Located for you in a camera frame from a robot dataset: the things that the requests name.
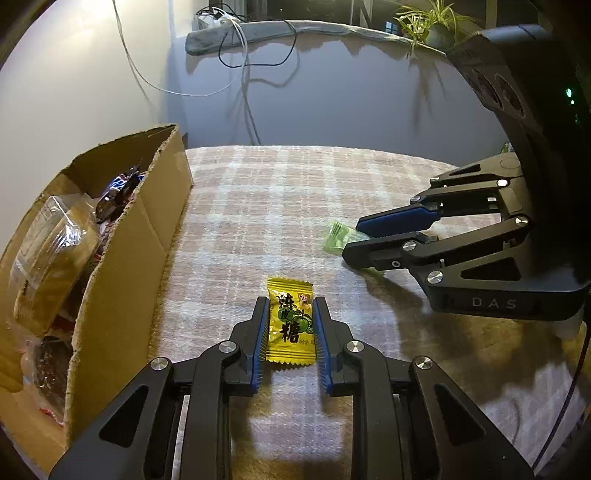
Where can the green candy packet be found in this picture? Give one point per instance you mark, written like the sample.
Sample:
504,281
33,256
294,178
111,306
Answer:
339,240

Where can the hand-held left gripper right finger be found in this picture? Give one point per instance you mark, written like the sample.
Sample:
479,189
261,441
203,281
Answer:
323,350

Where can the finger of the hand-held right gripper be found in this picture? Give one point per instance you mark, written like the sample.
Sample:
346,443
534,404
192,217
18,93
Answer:
392,220
383,254

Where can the brown cardboard box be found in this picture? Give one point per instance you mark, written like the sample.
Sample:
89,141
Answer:
138,258

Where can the brown blue chocolate bar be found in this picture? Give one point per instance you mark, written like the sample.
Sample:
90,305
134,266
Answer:
115,196

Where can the brown pastry in clear wrapper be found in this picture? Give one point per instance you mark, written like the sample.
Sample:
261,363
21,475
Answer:
48,369

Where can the white charger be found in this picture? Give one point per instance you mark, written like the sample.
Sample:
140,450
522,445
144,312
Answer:
214,18

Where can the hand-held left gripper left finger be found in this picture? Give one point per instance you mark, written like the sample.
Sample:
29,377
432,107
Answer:
258,350

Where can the grey cloth pad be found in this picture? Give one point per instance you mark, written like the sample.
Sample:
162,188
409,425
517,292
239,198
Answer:
268,32

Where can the plaid tablecloth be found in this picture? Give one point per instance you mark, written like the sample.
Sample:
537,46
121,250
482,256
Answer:
277,212

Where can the bread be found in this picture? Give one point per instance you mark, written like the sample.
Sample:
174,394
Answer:
51,258

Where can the green potted plant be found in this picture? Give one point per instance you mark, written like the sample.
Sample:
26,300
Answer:
434,21

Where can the yellow candy packet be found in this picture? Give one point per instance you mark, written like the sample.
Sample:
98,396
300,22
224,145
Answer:
291,323

